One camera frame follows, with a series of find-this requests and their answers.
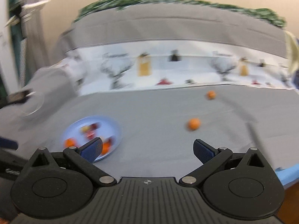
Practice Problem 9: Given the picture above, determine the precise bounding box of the grey curtain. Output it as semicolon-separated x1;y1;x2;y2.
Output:
20;0;50;74

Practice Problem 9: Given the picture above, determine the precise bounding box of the yellow-green fruit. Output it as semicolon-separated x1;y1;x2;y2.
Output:
80;125;90;134

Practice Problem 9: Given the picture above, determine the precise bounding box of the dark red jujube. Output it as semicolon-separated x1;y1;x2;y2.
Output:
105;136;115;146
90;122;101;130

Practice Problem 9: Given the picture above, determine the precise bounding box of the netted orange mandarin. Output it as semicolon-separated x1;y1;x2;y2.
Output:
187;118;201;131

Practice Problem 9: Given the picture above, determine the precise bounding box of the red cherry tomato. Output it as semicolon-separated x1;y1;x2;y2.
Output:
85;130;95;141

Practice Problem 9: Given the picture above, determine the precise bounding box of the light blue plate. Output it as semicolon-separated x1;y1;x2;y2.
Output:
60;115;122;162

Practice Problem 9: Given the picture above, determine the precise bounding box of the dark red jujube left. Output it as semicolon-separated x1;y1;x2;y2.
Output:
90;122;101;130

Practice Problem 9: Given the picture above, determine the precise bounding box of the grey sofa cover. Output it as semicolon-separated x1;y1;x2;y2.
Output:
1;4;298;178

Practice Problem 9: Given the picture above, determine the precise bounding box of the black smartphone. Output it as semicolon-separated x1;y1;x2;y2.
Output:
6;90;32;104

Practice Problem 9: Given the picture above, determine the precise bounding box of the dark red jujube right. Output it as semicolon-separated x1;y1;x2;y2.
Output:
105;136;115;146

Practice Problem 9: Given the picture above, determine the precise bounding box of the white charging cable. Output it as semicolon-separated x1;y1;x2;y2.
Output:
22;91;45;117

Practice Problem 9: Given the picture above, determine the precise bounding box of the green knitted blanket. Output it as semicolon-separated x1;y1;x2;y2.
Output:
73;0;287;28

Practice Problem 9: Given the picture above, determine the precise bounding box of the deer print white cloth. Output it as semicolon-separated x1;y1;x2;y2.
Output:
60;40;294;95

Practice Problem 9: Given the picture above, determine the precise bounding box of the smooth orange mandarin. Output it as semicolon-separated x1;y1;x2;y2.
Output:
64;138;76;148

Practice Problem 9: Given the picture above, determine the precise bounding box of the small orange kumquat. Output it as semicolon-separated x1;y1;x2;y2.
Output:
207;91;216;100

